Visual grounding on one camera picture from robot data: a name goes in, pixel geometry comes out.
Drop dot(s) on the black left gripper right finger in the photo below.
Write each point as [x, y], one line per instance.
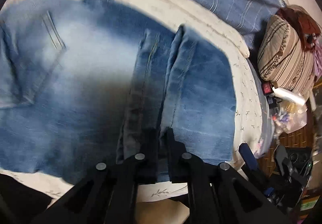
[217, 194]

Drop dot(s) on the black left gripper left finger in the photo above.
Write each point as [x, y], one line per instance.
[108, 195]

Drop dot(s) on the blue denim jeans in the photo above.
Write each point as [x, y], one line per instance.
[88, 81]

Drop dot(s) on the clear plastic bag of items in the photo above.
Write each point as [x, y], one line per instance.
[288, 109]

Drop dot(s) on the beige striped cushion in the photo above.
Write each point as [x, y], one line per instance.
[282, 61]

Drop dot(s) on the dark red cloth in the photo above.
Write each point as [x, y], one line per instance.
[305, 26]

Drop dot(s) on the cream leaf-print bedsheet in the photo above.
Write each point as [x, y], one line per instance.
[249, 114]

